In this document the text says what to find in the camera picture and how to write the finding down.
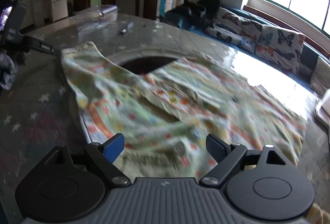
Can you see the flat butterfly cushion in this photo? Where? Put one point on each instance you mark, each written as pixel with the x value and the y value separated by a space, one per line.
pixel 230 28

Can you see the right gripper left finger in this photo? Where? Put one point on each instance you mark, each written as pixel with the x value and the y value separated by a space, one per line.
pixel 99 160

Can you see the round black induction cooktop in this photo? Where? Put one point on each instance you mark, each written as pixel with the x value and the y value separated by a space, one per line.
pixel 145 65

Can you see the pink tissue pack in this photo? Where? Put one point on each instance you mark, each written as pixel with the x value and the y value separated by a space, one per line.
pixel 321 111

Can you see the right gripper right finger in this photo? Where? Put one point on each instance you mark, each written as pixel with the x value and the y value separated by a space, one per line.
pixel 231 160

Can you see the blue white cabinet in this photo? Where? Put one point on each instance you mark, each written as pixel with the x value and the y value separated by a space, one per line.
pixel 164 6

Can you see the grey plain pillow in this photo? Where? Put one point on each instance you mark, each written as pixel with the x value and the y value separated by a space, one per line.
pixel 320 79

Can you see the large butterfly pillow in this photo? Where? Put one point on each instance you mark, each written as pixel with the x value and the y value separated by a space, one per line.
pixel 280 46

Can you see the black bag on sofa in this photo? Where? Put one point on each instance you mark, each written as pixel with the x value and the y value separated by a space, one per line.
pixel 194 14

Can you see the colourful patterned children's shirt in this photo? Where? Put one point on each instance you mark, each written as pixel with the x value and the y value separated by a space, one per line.
pixel 166 115

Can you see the clear plastic storage bag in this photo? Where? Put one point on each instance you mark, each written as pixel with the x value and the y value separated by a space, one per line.
pixel 95 17

